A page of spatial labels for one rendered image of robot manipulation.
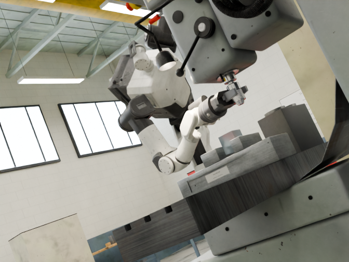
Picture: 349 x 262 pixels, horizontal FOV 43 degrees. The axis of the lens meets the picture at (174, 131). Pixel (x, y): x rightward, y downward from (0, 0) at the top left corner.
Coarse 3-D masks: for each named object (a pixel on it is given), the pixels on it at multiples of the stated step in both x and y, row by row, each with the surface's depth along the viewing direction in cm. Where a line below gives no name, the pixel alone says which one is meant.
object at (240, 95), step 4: (236, 84) 154; (228, 88) 155; (232, 88) 154; (236, 88) 153; (240, 88) 154; (240, 92) 153; (236, 96) 153; (240, 96) 153; (244, 96) 154; (232, 100) 155; (236, 100) 153
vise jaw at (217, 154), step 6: (216, 150) 134; (222, 150) 137; (204, 156) 136; (210, 156) 135; (216, 156) 134; (222, 156) 135; (228, 156) 138; (204, 162) 136; (210, 162) 135; (216, 162) 134
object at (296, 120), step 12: (276, 108) 176; (288, 108) 177; (300, 108) 184; (264, 120) 178; (276, 120) 174; (288, 120) 172; (300, 120) 179; (312, 120) 187; (264, 132) 178; (276, 132) 175; (288, 132) 172; (300, 132) 175; (312, 132) 182; (300, 144) 171; (312, 144) 178
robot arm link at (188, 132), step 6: (186, 114) 171; (192, 114) 168; (186, 120) 171; (192, 120) 168; (180, 126) 175; (186, 126) 172; (192, 126) 169; (186, 132) 172; (192, 132) 172; (198, 132) 180; (186, 138) 174; (192, 138) 174; (198, 138) 177
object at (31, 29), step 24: (0, 24) 977; (24, 24) 999; (48, 24) 1059; (72, 24) 1109; (96, 24) 1156; (120, 24) 1218; (0, 48) 1054; (24, 48) 1124; (48, 48) 1177; (72, 48) 1235; (96, 48) 1236; (120, 48) 1182; (96, 72) 1251
